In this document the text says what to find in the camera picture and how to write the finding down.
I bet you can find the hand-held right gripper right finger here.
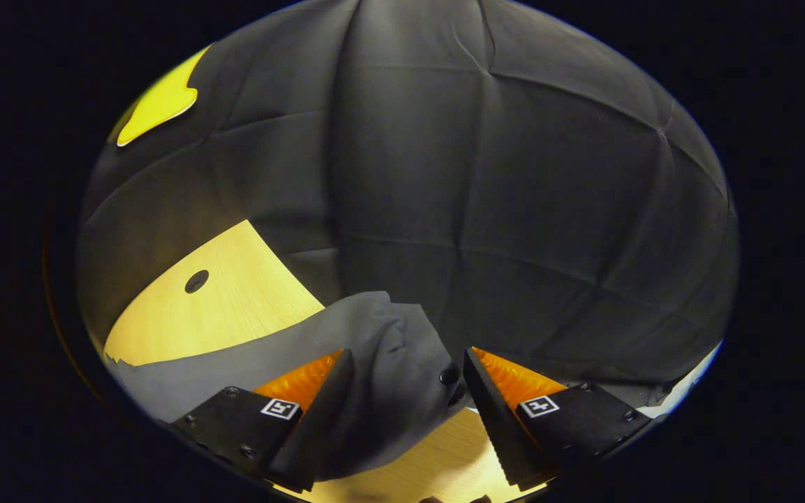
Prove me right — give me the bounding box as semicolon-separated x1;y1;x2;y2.
462;347;657;490

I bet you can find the black backdrop cloth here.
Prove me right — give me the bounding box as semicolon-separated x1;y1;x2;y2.
75;0;740;406

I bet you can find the grey shirt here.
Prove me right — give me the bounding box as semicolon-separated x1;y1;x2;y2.
108;291;473;483

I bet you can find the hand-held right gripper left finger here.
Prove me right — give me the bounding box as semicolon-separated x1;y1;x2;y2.
168;348;356;492

